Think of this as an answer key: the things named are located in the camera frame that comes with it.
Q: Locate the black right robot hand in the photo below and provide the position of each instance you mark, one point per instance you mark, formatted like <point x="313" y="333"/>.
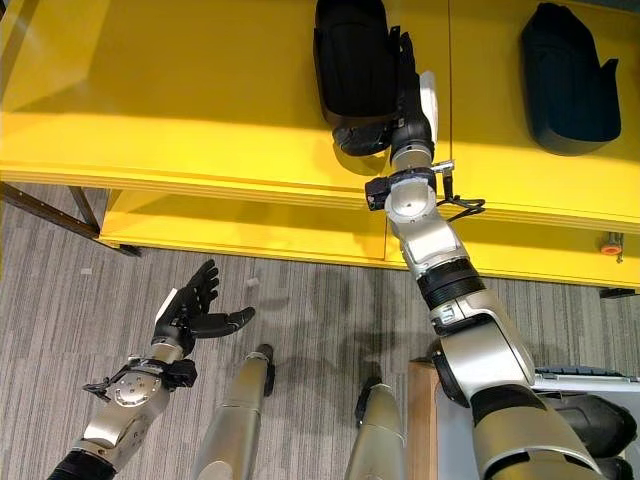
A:
<point x="411" y="131"/>

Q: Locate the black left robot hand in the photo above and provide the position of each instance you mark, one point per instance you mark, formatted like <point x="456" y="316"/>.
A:
<point x="192" y="317"/>

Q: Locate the black sole-shaped part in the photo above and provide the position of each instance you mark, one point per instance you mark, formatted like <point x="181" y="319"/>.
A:
<point x="620" y="469"/>
<point x="567" y="85"/>
<point x="352" y="65"/>
<point x="595" y="422"/>

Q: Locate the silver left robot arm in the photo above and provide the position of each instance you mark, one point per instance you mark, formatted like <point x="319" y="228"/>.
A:
<point x="125" y="395"/>

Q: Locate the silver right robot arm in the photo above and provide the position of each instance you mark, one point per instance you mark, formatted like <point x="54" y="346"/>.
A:
<point x="492" y="350"/>

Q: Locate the yellow lower shelf board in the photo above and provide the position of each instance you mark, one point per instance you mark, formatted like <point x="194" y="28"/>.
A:
<point x="250" y="235"/>

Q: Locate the yellow shelf board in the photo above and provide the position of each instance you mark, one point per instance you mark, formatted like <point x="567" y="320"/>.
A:
<point x="175" y="100"/>
<point x="250" y="235"/>

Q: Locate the orange shelf knob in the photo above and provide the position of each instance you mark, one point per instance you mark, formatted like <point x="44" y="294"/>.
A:
<point x="610" y="247"/>

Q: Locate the silver left robot leg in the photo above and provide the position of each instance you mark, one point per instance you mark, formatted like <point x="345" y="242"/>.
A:
<point x="235" y="415"/>

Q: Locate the silver robot leg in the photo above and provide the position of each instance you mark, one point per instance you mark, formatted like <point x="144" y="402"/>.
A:
<point x="235" y="415"/>
<point x="377" y="435"/>

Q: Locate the silver right robot leg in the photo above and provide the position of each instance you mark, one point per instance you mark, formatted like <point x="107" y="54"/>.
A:
<point x="377" y="435"/>

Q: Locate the wooden stand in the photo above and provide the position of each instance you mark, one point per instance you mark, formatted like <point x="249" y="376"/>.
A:
<point x="421" y="425"/>

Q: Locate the dark metal shelf frame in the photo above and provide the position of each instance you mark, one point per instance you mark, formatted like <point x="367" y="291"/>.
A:
<point x="60" y="212"/>

